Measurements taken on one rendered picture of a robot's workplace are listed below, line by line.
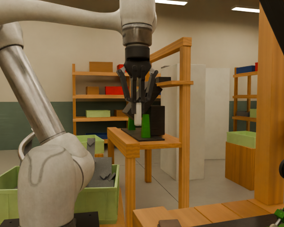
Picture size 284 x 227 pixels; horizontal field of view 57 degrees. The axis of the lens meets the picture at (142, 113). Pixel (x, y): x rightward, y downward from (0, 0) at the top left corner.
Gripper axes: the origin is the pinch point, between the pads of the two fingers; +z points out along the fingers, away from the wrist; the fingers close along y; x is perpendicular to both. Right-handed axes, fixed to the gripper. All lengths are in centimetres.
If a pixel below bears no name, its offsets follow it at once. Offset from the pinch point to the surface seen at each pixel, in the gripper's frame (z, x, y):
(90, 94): -14, -609, -49
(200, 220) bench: 44, -13, -30
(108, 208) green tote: 45, -38, 3
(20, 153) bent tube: 24, -74, 44
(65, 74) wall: -69, -664, 13
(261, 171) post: 29, -21, -65
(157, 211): 41.6, -21.8, -14.2
